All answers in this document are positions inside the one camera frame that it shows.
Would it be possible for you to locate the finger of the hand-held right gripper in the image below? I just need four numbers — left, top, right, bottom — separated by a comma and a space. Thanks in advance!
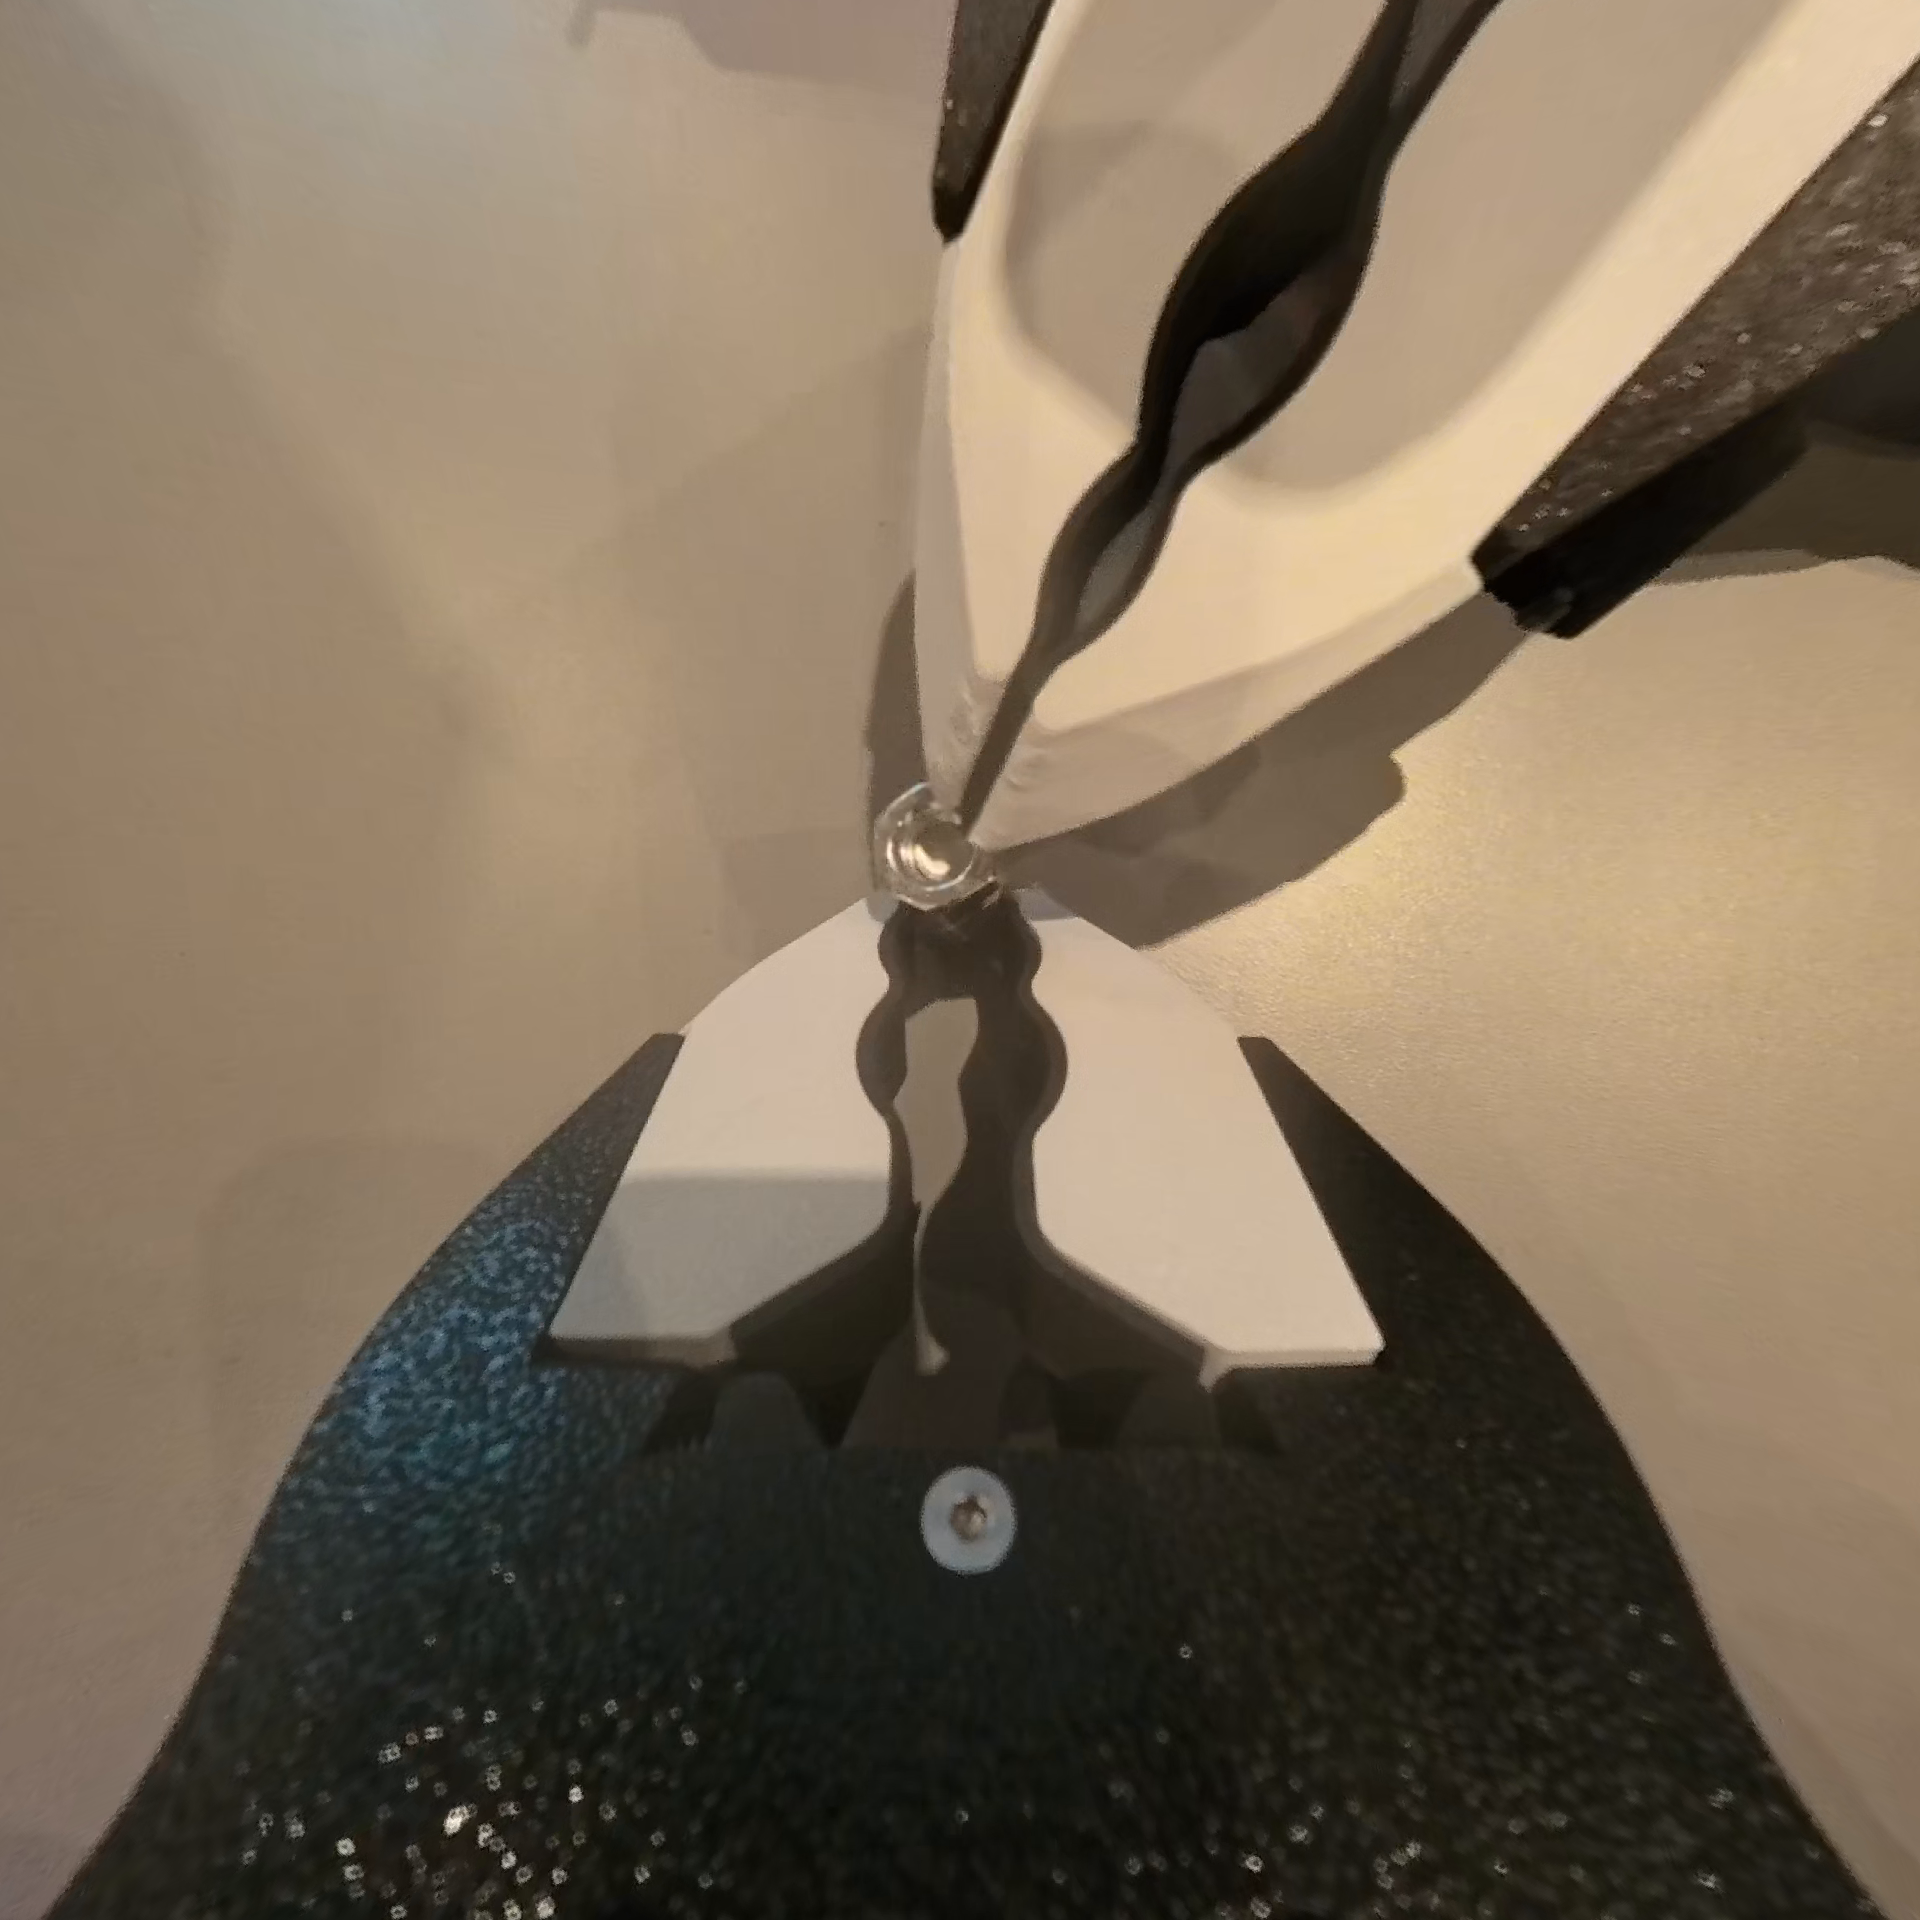
912, 0, 1413, 819
972, 0, 1912, 845

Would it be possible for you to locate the silver bolt with nut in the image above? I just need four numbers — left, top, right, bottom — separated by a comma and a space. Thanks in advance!
870, 785, 998, 909

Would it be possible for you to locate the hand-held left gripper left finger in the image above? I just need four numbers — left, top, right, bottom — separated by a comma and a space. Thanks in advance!
545, 900, 940, 1366

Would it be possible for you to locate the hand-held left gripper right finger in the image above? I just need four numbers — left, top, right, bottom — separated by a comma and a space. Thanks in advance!
913, 895, 1382, 1390

